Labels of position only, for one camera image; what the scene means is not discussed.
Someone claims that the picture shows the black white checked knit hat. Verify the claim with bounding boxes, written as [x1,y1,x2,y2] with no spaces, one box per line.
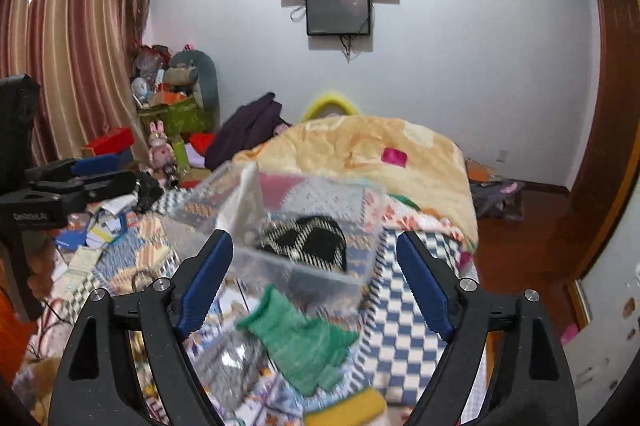
[257,215,349,275]

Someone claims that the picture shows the grey knit cloth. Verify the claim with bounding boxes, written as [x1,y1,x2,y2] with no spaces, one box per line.
[197,331,272,403]

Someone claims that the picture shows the black device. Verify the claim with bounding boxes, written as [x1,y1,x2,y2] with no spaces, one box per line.
[134,171,164,213]

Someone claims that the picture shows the green cardboard box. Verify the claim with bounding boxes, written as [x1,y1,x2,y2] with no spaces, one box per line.
[137,99,214,143]

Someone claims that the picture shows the orange patterned blanket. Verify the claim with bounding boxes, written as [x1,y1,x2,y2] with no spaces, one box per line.
[234,113,479,253]

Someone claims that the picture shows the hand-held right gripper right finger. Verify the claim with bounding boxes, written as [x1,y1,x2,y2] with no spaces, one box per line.
[396,230,581,426]

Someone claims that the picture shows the white cloth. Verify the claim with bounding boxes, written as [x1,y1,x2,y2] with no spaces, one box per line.
[215,163,267,243]

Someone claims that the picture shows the striped pink brown curtain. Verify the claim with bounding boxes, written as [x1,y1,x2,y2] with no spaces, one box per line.
[0,0,162,164]

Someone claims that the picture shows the hanging monitor cables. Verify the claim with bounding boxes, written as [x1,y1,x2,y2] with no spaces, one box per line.
[339,33,362,63]

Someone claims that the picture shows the clear plastic storage box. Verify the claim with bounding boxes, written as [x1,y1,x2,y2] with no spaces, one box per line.
[165,160,389,307]

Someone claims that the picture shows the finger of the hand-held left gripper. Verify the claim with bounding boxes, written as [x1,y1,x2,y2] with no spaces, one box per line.
[27,171,139,208]
[25,155,122,181]

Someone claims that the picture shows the yellow ring cushion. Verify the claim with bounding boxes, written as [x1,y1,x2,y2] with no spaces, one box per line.
[300,90,362,125]

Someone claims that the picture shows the large grey green plush toy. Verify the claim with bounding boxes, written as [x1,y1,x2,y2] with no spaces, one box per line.
[167,49,221,128]

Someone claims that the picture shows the brown wooden door frame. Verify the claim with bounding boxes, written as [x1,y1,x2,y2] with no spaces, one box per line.
[569,0,640,283]

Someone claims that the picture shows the patchwork checked bedsheet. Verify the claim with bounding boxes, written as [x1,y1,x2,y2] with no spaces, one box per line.
[14,186,497,426]

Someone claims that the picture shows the dark bag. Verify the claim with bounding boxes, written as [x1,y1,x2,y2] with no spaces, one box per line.
[470,179,527,222]

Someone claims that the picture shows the pile of papers and booklets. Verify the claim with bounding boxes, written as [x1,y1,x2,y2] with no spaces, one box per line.
[49,196,142,289]

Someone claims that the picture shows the green knit glove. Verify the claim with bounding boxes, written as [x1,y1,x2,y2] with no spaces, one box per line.
[236,285,359,396]

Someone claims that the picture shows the red box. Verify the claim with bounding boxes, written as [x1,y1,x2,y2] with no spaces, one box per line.
[80,127,136,159]

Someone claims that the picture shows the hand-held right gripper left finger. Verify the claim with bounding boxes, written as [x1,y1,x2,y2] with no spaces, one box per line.
[47,229,235,426]

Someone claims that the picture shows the red cloth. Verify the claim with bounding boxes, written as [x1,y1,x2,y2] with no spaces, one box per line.
[188,132,217,153]

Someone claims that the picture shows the pink rabbit plush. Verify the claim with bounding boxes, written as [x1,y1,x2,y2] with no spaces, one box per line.
[147,119,176,173]

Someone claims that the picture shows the small black wall monitor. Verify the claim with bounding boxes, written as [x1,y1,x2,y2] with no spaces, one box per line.
[305,0,374,37]

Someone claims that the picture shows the dark purple garment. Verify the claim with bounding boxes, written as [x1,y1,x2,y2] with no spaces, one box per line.
[205,92,287,172]

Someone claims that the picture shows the yellow knit cloth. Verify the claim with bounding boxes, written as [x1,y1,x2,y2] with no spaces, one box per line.
[302,388,388,426]

